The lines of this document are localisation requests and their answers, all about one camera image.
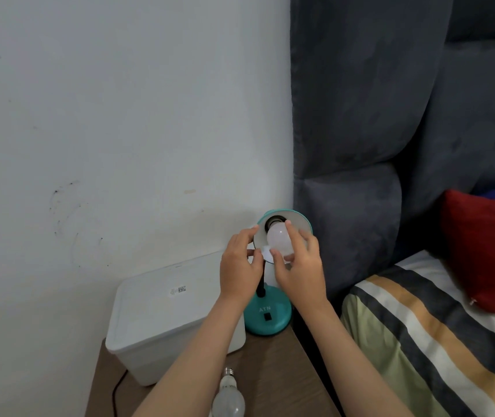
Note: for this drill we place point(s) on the person's left thumb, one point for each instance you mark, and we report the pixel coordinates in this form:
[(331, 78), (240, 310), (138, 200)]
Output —
[(257, 259)]

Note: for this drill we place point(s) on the teal desk lamp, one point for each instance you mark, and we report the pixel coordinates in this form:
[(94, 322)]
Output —
[(269, 312)]

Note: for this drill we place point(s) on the white plastic storage box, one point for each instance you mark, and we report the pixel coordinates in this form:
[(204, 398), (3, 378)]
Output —
[(165, 317)]

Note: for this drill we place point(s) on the person's left forearm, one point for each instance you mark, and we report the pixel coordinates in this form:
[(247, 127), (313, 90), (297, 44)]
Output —
[(195, 364)]

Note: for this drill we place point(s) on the white light bulb metal screw base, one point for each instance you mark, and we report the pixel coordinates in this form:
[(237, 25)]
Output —
[(229, 401)]

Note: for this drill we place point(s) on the person's right forearm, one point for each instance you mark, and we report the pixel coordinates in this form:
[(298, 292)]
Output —
[(347, 364)]

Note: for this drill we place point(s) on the grey upholstered headboard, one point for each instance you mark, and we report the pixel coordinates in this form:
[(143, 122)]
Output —
[(360, 104)]

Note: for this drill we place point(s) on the white round light bulb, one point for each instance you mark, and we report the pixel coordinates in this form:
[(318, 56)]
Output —
[(277, 238)]

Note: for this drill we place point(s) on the person's right thumb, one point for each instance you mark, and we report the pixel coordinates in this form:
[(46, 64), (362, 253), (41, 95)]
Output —
[(278, 259)]

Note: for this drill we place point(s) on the person's left hand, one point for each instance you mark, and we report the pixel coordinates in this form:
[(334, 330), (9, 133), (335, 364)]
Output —
[(236, 273)]

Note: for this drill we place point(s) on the person's right hand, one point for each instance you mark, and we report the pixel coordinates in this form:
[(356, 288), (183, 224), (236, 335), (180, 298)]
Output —
[(302, 277)]

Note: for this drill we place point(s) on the striped bed cover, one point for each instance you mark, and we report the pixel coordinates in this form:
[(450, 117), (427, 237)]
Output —
[(438, 343)]

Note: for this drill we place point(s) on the person's right middle finger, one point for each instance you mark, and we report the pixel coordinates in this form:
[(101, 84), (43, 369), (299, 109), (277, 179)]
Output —
[(312, 247)]

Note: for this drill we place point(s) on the red pillow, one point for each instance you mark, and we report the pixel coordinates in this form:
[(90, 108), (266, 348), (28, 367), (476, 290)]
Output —
[(477, 256)]

